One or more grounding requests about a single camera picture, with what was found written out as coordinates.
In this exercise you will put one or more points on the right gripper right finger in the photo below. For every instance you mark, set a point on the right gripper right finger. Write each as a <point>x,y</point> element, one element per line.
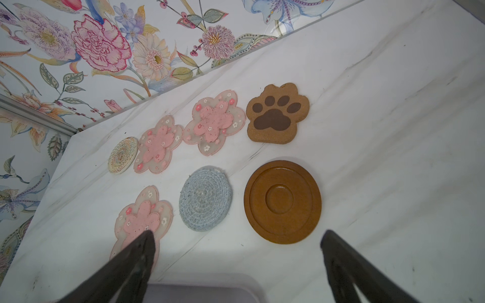
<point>348,271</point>

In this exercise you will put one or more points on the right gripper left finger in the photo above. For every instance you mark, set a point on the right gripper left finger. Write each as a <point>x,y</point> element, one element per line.
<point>124,278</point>

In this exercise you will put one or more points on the pink flower coaster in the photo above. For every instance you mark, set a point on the pink flower coaster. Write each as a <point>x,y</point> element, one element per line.
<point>213,120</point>
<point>156,145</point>
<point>147,213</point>

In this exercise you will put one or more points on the round wooden coaster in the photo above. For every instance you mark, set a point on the round wooden coaster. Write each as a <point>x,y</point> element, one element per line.
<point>282,201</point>

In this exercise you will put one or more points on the round blue woven coaster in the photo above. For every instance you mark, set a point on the round blue woven coaster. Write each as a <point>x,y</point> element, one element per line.
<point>205,199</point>

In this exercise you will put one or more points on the round beige patterned coaster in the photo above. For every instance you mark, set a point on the round beige patterned coaster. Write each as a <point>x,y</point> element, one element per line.
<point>123,155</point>

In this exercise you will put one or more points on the brown paw print coaster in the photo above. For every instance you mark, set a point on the brown paw print coaster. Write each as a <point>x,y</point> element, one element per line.
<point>274,114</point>

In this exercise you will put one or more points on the grey rectangular tray mat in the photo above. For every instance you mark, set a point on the grey rectangular tray mat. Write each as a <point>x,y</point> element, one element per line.
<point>205,287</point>

